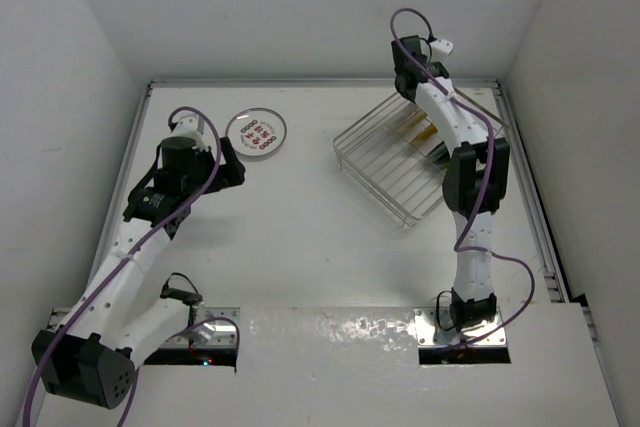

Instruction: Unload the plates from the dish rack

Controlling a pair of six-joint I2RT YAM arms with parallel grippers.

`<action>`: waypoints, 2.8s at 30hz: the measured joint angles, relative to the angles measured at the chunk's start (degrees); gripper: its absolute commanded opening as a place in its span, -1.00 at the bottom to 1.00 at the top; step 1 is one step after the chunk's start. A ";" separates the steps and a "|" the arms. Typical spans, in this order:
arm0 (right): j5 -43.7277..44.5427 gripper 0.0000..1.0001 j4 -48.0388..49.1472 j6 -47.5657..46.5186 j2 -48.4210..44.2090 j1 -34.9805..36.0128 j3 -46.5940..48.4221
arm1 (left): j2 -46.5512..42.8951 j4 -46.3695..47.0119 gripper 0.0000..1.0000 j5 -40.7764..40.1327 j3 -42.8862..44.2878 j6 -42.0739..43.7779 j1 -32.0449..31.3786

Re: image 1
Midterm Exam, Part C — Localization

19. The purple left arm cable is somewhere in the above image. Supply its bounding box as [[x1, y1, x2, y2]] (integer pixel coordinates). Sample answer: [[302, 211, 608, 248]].
[[22, 106, 224, 427]]

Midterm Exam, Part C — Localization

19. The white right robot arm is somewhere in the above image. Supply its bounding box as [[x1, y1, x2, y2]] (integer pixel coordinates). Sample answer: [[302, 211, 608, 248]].
[[391, 36, 510, 333]]

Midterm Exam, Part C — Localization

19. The cream beige plate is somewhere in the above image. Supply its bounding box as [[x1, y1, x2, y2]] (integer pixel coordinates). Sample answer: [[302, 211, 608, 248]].
[[396, 109, 427, 135]]

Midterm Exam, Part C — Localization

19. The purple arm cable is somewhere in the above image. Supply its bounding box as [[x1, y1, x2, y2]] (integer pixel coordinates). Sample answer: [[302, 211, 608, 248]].
[[389, 7, 539, 348], [22, 106, 224, 427]]

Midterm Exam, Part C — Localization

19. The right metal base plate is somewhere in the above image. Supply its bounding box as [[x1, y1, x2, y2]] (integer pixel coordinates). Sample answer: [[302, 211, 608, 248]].
[[414, 307, 507, 349]]

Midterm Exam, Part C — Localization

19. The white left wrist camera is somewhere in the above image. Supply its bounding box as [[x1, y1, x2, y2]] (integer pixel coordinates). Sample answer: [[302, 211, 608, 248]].
[[170, 114, 206, 150]]

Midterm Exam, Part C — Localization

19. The black plate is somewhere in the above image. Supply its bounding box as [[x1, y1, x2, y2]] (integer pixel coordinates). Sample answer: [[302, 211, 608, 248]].
[[429, 143, 449, 161]]

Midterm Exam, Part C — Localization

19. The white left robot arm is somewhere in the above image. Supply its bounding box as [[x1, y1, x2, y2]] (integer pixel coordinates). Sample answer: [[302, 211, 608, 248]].
[[32, 136, 245, 409]]

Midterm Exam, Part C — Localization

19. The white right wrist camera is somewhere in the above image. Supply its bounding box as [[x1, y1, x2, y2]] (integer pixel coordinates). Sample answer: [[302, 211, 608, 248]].
[[429, 39, 454, 65]]

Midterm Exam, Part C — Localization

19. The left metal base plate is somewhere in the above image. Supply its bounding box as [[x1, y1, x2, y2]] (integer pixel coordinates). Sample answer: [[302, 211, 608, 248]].
[[172, 307, 240, 350]]

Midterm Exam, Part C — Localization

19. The silver wire dish rack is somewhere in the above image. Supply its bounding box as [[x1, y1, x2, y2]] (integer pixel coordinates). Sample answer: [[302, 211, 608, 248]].
[[332, 86, 511, 231]]

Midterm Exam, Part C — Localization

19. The white plate orange sunburst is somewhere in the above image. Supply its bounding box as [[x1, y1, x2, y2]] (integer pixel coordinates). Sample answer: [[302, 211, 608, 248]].
[[225, 108, 288, 159]]

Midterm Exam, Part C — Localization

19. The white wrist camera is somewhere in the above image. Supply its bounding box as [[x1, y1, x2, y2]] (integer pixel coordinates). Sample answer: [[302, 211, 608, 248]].
[[429, 39, 454, 65], [170, 114, 206, 150]]

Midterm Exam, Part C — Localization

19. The metal base plate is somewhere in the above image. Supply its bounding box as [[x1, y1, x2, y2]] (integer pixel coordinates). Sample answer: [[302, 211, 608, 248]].
[[414, 307, 507, 349], [172, 307, 240, 350]]

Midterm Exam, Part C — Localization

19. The yellow patterned plate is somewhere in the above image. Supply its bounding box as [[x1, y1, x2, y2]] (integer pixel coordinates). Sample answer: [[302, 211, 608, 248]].
[[410, 124, 438, 145]]

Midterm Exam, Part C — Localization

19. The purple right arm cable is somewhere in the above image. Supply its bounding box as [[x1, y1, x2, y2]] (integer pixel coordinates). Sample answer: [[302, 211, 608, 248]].
[[389, 7, 539, 348]]

